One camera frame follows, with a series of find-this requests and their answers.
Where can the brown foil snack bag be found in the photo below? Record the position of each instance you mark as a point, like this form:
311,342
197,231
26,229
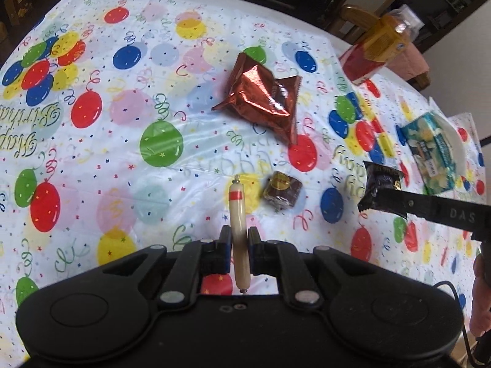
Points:
259,98

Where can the blue tissue pack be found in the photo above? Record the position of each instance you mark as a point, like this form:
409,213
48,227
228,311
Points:
431,153

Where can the person's right hand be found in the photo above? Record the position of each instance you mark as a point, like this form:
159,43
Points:
480,321

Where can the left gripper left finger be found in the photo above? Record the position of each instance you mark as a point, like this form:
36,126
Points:
196,260

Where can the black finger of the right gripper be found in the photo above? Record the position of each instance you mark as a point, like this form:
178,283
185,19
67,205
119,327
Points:
403,203

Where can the orange juice bottle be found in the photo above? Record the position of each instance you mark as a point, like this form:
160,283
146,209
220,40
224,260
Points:
384,40

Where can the small brown cake packet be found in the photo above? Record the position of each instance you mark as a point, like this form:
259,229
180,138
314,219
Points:
282,190

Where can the white plate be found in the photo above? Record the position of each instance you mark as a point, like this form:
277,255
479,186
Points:
454,141

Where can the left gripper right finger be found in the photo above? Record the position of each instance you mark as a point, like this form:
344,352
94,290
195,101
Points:
282,261

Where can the wooden chair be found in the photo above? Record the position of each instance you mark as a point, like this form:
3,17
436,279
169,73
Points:
363,20

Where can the cream sausage stick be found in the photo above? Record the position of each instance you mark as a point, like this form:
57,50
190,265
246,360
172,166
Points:
237,207

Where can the balloon birthday tablecloth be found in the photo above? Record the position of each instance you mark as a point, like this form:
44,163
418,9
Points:
109,144

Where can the black purple snack packet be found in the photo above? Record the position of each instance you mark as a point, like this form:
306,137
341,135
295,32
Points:
381,184

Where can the pink cloth on chair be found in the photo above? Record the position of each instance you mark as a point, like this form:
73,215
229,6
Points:
409,63

